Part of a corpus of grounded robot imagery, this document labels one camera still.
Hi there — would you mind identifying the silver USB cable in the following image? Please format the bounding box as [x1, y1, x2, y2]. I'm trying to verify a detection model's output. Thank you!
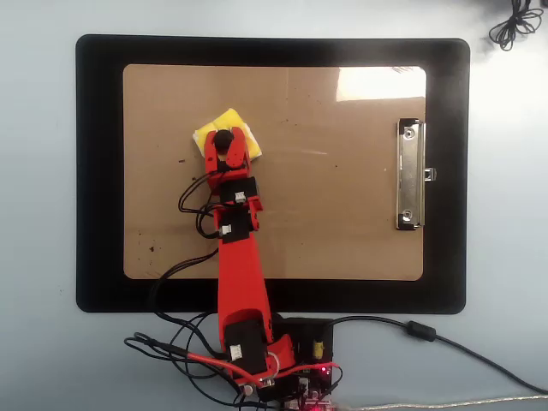
[333, 394, 548, 411]

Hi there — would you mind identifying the metal clipboard clip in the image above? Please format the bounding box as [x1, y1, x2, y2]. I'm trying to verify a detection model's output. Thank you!
[394, 117, 438, 232]

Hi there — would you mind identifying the black arm wire bundle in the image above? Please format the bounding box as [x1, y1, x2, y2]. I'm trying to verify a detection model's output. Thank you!
[123, 173, 266, 411]

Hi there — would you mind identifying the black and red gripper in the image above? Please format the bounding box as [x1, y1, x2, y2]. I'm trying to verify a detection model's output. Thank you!
[203, 126, 261, 207]

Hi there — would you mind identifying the coiled black cable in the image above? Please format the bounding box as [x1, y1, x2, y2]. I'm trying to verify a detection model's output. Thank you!
[487, 0, 545, 51]

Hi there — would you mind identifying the red wire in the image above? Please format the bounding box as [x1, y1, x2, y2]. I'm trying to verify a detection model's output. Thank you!
[182, 349, 343, 386]

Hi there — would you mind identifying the black power cable with ferrite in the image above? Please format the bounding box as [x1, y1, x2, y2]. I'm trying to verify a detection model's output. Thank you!
[329, 315, 548, 395]

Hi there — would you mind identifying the brown clipboard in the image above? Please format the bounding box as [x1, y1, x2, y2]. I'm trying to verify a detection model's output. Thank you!
[122, 63, 428, 283]

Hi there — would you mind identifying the yellow sponge with black knob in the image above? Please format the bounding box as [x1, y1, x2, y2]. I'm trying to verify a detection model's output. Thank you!
[190, 107, 264, 163]

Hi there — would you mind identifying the black mat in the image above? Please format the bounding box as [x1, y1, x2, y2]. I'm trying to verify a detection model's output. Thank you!
[75, 33, 471, 314]

